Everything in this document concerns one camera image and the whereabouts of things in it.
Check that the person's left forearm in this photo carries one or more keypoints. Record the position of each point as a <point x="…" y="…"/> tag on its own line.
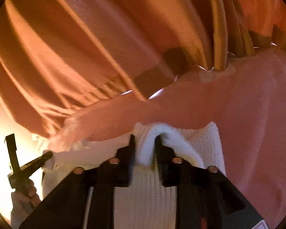
<point x="19" y="210"/>

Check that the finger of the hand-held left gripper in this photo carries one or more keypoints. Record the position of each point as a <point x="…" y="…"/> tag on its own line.
<point x="38" y="160"/>
<point x="12" y="150"/>

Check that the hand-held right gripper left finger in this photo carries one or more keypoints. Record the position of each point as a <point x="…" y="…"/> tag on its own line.
<point x="125" y="162"/>

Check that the white red black knit sweater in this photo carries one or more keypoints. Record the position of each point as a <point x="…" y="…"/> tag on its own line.
<point x="145" y="200"/>

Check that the pink fleece blanket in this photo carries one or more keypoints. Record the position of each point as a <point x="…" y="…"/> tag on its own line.
<point x="240" y="128"/>

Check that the orange curtain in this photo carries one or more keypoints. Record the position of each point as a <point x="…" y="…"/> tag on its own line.
<point x="73" y="52"/>

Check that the person's left hand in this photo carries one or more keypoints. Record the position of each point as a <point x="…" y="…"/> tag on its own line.
<point x="35" y="192"/>

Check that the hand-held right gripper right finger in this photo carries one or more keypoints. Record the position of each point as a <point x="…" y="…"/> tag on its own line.
<point x="165" y="162"/>

